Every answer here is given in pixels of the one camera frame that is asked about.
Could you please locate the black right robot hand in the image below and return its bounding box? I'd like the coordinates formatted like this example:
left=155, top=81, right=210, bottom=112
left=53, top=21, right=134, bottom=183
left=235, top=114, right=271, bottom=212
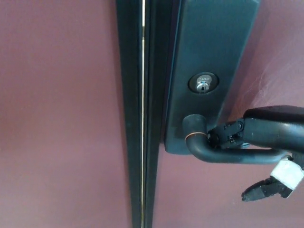
left=206, top=105, right=304, bottom=202

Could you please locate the black door lever handle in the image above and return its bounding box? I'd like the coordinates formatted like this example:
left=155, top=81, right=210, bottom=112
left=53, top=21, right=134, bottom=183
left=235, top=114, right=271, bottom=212
left=182, top=114, right=285, bottom=165

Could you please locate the black door edge strip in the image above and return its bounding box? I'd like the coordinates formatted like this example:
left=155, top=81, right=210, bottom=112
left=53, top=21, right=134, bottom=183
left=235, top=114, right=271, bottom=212
left=141, top=0, right=185, bottom=228
left=115, top=0, right=146, bottom=228

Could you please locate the silver lock cylinder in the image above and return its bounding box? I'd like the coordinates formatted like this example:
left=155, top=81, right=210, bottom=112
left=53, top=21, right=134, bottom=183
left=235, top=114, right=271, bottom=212
left=187, top=73, right=220, bottom=94

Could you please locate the maroon door leaf with handle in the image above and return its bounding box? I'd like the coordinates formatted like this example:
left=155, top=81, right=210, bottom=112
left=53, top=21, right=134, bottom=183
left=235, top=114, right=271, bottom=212
left=156, top=0, right=304, bottom=228

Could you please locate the dark handle backplate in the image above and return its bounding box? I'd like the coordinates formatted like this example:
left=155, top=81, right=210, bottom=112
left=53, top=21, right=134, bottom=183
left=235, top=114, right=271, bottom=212
left=164, top=0, right=261, bottom=156

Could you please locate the maroon door leaf without handle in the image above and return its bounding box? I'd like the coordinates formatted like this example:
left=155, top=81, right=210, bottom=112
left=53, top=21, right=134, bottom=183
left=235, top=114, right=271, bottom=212
left=0, top=0, right=134, bottom=228

